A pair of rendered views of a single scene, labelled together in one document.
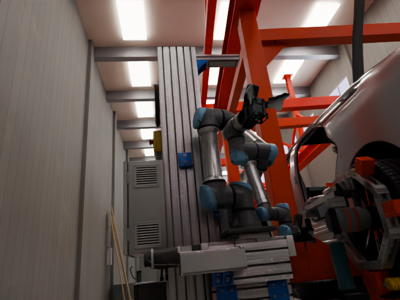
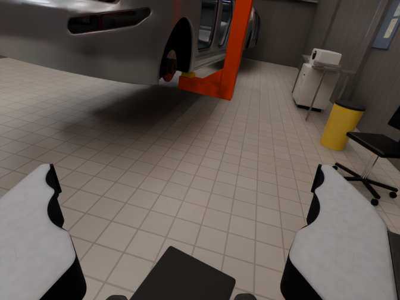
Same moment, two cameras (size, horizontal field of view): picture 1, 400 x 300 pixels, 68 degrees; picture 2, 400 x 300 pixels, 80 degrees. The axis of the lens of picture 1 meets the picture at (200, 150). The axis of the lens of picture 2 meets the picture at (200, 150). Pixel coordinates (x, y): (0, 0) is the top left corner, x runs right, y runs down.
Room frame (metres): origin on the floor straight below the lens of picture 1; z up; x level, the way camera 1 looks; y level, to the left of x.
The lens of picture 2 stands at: (1.01, -0.24, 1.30)
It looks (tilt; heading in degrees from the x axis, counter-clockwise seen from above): 28 degrees down; 196
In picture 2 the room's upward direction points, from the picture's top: 10 degrees clockwise
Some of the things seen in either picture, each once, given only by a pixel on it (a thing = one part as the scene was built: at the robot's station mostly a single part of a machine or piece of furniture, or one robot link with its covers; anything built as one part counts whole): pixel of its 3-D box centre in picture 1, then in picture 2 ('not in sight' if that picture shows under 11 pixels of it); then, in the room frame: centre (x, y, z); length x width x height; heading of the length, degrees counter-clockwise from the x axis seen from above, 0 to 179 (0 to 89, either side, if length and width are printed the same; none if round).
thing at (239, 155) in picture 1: (241, 150); not in sight; (1.18, -0.17, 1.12); 0.11 x 0.08 x 0.11; 112
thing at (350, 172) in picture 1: (359, 218); not in sight; (1.77, -0.87, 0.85); 0.54 x 0.07 x 0.54; 4
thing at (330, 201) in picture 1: (335, 202); not in sight; (1.59, -0.68, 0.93); 0.09 x 0.05 x 0.05; 94
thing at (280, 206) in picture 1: (281, 213); not in sight; (1.69, -0.42, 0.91); 0.11 x 0.08 x 0.11; 122
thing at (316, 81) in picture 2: not in sight; (315, 80); (-4.82, 0.32, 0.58); 2.44 x 0.61 x 1.17; 8
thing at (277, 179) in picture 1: (266, 125); not in sight; (2.31, -0.59, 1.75); 0.19 x 0.16 x 2.45; 4
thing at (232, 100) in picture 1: (235, 93); not in sight; (3.27, -0.52, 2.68); 1.77 x 0.10 x 0.12; 4
